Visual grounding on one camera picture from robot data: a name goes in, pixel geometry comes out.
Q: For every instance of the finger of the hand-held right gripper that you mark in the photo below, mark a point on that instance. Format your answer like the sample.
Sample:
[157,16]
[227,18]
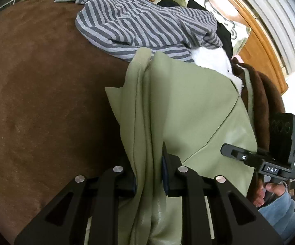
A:
[235,153]

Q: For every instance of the person's right hand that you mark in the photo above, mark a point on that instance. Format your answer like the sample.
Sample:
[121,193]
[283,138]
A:
[274,188]

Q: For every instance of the grey striped shirt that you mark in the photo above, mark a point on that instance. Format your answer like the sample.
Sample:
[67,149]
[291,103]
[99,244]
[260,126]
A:
[137,23]

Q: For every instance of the black cloth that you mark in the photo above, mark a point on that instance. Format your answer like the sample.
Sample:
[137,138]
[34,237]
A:
[224,35]

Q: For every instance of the white fluffy cloth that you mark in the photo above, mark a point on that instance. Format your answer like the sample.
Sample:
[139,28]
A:
[214,61]

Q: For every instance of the wooden headboard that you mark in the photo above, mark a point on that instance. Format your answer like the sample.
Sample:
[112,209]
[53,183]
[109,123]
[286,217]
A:
[259,48]

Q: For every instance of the dark brown fleece throw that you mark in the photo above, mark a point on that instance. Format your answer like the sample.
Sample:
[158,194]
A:
[262,102]

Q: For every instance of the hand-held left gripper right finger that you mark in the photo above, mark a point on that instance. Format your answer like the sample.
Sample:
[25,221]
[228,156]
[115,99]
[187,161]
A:
[165,178]

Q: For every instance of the brown bed blanket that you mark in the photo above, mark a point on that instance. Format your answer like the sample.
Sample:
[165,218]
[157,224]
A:
[48,94]

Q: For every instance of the green jacket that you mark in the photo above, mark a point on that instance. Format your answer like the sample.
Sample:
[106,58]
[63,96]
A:
[188,112]

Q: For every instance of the white green print pillow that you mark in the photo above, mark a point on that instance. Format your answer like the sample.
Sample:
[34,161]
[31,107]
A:
[237,33]

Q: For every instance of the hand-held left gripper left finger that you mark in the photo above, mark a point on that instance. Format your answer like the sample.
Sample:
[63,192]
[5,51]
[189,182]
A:
[122,178]

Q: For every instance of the person's right forearm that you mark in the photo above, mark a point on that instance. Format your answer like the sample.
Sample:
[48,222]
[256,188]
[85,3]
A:
[280,214]

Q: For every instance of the white pleated curtain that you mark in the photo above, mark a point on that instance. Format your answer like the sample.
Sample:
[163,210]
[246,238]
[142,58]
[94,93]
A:
[285,17]

